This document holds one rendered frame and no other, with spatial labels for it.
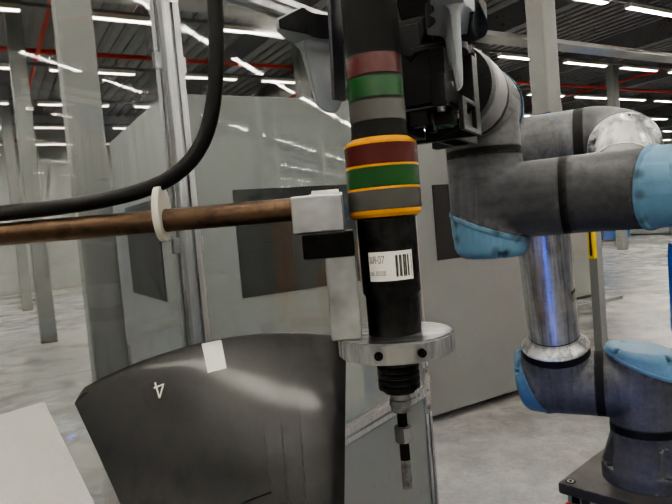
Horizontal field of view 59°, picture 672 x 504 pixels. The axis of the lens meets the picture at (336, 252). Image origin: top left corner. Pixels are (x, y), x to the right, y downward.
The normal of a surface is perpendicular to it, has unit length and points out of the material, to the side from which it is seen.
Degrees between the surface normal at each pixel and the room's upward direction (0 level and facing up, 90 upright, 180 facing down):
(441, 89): 90
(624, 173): 68
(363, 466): 90
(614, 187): 86
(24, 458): 50
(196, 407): 44
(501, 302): 90
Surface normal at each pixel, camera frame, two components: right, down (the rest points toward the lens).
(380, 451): 0.80, -0.04
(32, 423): 0.55, -0.67
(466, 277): 0.51, 0.00
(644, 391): -0.42, 0.08
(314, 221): -0.03, 0.06
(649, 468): -0.48, -0.22
